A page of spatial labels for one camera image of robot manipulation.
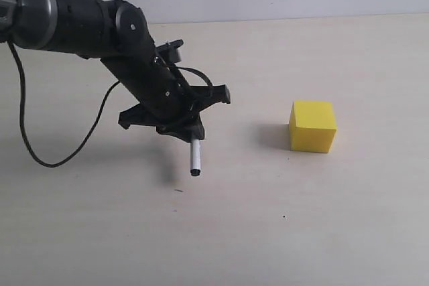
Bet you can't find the yellow cube block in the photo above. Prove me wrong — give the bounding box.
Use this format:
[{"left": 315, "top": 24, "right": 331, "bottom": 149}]
[{"left": 289, "top": 100, "right": 337, "bottom": 153}]

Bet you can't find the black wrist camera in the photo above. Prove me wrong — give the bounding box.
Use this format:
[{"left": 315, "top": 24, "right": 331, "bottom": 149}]
[{"left": 156, "top": 39, "right": 184, "bottom": 64}]

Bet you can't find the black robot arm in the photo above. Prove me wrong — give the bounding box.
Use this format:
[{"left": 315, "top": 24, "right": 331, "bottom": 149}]
[{"left": 1, "top": 0, "right": 231, "bottom": 142}]

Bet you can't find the black cable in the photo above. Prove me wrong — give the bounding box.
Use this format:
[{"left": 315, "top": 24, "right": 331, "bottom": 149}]
[{"left": 7, "top": 0, "right": 215, "bottom": 167}]

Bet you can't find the black and white marker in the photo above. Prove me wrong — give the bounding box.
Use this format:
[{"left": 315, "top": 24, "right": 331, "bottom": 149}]
[{"left": 190, "top": 137, "right": 201, "bottom": 177}]

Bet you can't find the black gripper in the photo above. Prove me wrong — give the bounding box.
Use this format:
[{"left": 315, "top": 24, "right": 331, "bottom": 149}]
[{"left": 118, "top": 85, "right": 231, "bottom": 141}]

